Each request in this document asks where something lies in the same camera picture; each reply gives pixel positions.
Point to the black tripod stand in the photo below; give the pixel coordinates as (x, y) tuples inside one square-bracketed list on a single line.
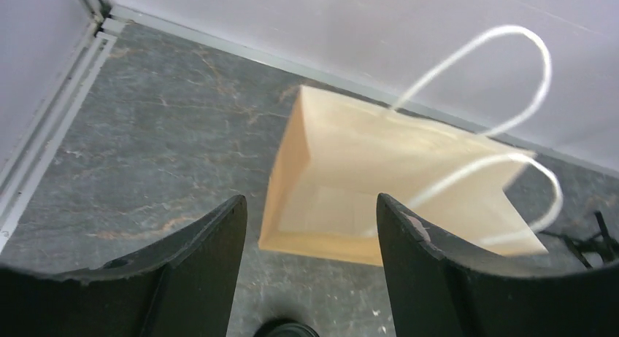
[(600, 243)]

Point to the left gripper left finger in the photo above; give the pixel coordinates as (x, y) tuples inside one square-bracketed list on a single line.
[(180, 285)]

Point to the stack of black lids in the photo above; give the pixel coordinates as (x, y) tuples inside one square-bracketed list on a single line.
[(284, 327)]

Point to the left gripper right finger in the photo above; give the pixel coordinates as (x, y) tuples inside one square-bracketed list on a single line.
[(442, 285)]

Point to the brown paper bag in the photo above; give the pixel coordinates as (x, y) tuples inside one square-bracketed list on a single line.
[(339, 153)]

